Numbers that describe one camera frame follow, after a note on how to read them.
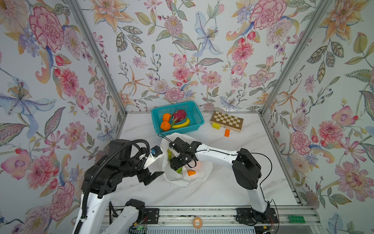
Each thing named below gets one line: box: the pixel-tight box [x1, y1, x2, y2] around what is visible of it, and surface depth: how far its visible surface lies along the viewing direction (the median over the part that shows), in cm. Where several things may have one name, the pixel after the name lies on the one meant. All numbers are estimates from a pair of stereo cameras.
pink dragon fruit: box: [171, 109, 187, 125], surface depth 113 cm
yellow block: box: [211, 122, 221, 130], surface depth 113 cm
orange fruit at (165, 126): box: [160, 120, 171, 132], surface depth 109 cm
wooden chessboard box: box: [209, 111, 244, 133], surface depth 116 cm
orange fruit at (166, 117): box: [162, 113, 171, 122], surface depth 115 cm
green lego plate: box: [287, 215, 306, 224], surface depth 73 cm
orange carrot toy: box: [187, 170, 197, 176], surface depth 84 cm
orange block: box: [224, 128, 230, 137], surface depth 111 cm
